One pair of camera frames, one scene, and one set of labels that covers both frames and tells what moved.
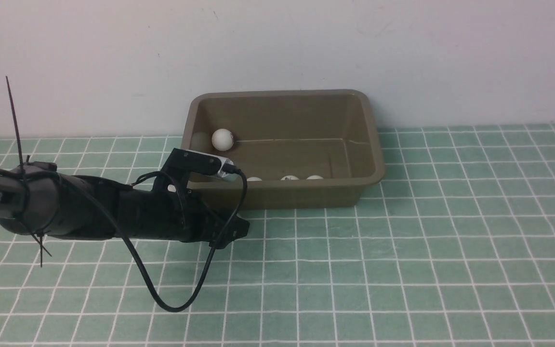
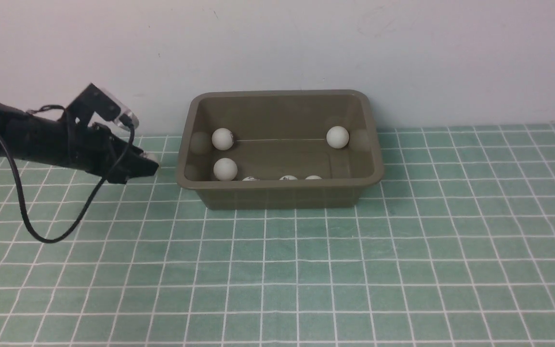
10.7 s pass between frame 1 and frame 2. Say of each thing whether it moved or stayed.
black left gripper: moved
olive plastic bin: stayed
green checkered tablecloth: stayed
